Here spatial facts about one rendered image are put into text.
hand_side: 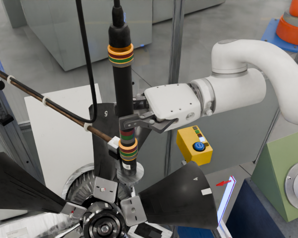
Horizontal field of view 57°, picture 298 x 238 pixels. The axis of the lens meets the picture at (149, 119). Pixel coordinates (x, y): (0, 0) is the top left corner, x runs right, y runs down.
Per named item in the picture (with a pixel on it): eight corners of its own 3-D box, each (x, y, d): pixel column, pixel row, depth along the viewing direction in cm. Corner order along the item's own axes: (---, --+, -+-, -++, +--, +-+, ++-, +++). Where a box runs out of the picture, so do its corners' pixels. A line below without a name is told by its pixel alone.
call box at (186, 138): (175, 144, 132) (177, 129, 125) (194, 139, 135) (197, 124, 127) (189, 170, 121) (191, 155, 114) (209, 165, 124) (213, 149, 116)
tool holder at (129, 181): (105, 172, 72) (100, 148, 65) (123, 155, 76) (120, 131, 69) (132, 191, 68) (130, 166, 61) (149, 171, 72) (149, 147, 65)
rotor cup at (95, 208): (121, 235, 90) (128, 256, 77) (76, 235, 86) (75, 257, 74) (126, 191, 90) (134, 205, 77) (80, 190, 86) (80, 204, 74)
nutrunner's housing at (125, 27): (120, 180, 73) (98, 7, 41) (129, 171, 75) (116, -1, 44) (132, 188, 71) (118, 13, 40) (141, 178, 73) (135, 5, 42)
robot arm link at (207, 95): (213, 123, 61) (200, 126, 61) (195, 99, 67) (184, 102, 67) (219, 94, 55) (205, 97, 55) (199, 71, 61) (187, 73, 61)
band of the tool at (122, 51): (104, 63, 48) (102, 48, 46) (120, 53, 50) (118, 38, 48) (122, 71, 46) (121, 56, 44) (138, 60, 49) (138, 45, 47)
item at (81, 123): (-8, 72, 90) (-10, 69, 89) (-5, 71, 91) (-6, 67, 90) (115, 148, 67) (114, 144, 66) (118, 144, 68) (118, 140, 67)
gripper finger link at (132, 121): (155, 131, 56) (123, 139, 54) (150, 121, 58) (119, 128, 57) (155, 120, 54) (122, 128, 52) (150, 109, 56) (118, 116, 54)
